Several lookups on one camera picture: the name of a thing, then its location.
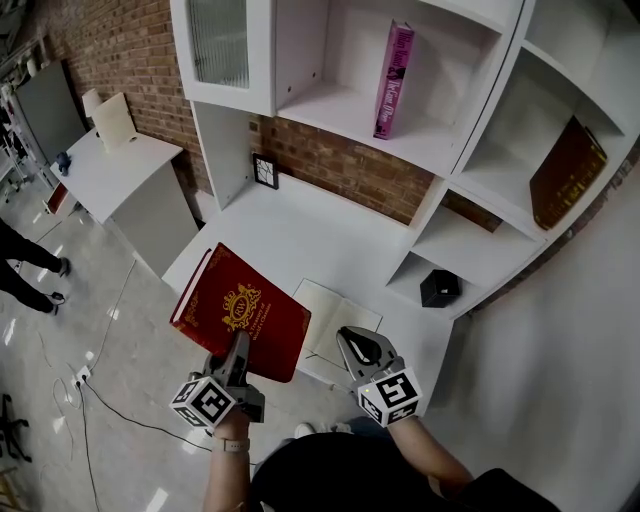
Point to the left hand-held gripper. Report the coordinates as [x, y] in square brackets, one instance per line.
[202, 402]

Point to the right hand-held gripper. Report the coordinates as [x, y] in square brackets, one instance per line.
[392, 397]

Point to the red gold-printed book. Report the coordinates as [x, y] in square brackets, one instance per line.
[215, 305]

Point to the white shelf desk unit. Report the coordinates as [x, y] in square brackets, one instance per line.
[360, 105]

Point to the brown gold-printed book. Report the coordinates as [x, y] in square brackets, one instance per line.
[565, 180]

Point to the pink book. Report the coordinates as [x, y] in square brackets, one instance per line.
[392, 85]

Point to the person's left forearm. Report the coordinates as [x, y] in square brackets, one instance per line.
[225, 480]

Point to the person's right forearm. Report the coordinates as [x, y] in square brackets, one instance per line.
[430, 455]

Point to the open white notebook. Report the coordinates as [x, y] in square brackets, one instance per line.
[350, 320]

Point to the person's blue jeans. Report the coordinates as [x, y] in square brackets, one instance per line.
[370, 427]

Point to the person's right white shoe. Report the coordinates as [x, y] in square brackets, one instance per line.
[342, 428]

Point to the person's white shoe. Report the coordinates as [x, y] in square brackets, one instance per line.
[342, 428]
[305, 431]

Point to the small black box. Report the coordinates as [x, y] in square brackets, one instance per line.
[439, 290]

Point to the person's left white shoe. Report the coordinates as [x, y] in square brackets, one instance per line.
[305, 431]

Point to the person's black shirt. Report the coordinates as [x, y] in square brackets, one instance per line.
[360, 480]

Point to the white floor power strip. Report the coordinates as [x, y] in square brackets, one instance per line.
[83, 376]

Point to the white side cabinet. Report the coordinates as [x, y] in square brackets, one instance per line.
[130, 185]

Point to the black chair base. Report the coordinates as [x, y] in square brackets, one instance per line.
[12, 430]

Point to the red flat object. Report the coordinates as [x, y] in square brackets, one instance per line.
[56, 197]

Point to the dark blue figurine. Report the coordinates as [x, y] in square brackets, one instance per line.
[64, 162]

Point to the cream flat board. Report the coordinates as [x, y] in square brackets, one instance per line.
[114, 122]

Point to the white table lamp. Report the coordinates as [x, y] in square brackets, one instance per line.
[91, 102]

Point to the grey partition panel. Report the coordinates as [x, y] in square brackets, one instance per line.
[47, 110]

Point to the ribbed glass cabinet door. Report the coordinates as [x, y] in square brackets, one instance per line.
[220, 45]

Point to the white storage rack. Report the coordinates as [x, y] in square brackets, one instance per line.
[12, 125]

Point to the black picture frame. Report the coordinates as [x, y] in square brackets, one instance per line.
[265, 171]

